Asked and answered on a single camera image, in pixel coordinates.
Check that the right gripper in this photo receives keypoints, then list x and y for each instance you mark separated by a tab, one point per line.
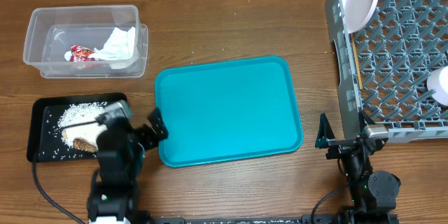
325	138

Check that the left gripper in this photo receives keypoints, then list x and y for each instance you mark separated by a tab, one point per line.
157	124

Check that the white rice pile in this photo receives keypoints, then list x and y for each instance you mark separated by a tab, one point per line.
78	114

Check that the brown food piece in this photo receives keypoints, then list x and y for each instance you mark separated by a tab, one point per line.
83	145

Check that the wooden chopstick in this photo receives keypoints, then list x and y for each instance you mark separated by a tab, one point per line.
358	70

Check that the red snack wrapper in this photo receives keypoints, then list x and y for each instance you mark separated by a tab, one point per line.
80	54

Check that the small white napkin piece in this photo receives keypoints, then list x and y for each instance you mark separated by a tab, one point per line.
67	55

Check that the white round plate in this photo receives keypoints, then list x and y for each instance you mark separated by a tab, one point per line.
360	0

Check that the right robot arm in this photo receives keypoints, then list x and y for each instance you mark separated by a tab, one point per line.
373	193

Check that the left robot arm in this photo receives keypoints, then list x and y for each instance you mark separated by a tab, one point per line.
114	195

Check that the grey dishwasher rack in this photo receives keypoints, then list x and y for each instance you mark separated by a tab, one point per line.
404	41

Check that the black plastic tray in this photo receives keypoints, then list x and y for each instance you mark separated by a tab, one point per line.
45	137

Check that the teal serving tray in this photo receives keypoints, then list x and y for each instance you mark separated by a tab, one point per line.
225	111

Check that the clear plastic bin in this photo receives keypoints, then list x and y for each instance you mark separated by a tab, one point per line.
52	32

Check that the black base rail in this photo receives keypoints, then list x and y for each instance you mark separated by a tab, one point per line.
304	219

